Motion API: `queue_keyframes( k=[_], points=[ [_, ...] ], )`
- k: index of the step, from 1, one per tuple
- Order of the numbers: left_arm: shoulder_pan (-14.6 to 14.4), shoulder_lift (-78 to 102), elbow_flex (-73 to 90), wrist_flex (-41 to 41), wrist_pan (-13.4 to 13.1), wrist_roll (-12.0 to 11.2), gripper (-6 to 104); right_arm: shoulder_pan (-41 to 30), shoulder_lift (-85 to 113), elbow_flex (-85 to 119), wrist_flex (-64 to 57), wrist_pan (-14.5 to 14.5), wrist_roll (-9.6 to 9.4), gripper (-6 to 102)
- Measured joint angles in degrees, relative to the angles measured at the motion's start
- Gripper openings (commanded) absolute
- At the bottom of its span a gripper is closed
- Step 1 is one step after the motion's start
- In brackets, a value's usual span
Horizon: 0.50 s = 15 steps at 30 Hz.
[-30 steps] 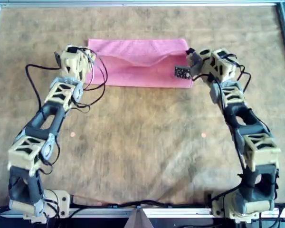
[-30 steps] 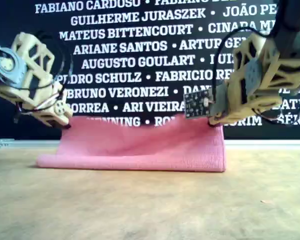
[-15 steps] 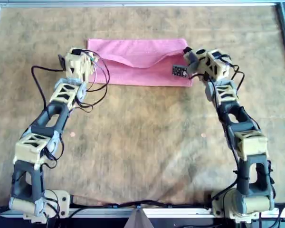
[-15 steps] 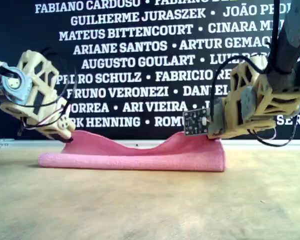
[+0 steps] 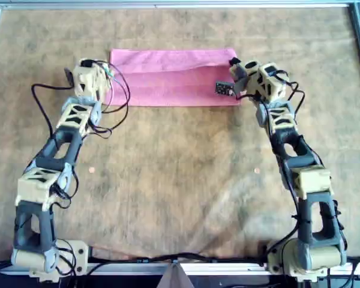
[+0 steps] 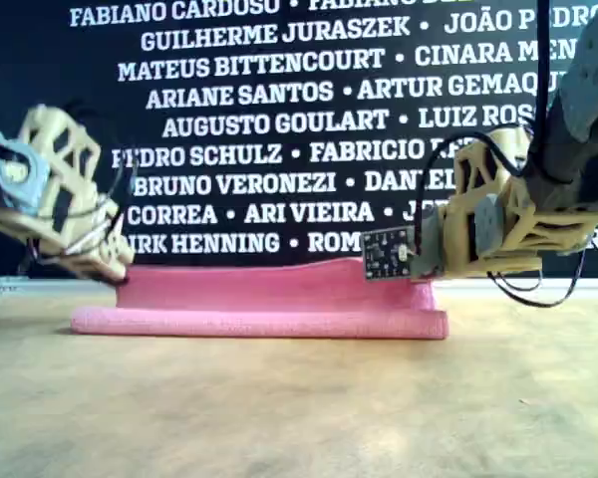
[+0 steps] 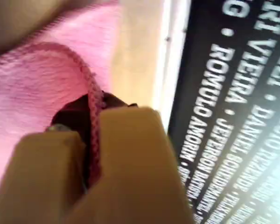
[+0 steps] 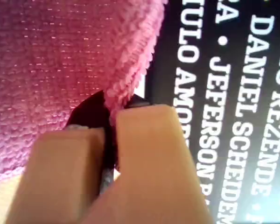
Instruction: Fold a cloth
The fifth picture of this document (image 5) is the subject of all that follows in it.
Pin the left beige gripper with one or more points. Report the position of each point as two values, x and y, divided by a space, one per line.
87 73

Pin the right beige gripper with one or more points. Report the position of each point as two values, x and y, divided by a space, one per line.
277 87

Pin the pink microfibre cloth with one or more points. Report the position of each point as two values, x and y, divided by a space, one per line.
174 78

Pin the left beige grey robot arm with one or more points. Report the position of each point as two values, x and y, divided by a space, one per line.
33 186

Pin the right beige grey robot arm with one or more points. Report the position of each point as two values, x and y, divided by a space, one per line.
313 180

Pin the brown felt table cover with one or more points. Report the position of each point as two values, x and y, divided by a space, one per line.
180 180

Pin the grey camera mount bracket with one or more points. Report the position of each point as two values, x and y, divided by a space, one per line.
241 85

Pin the small black camera module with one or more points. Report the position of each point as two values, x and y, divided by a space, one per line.
68 77

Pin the bare camera circuit board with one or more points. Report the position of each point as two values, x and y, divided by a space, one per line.
223 88

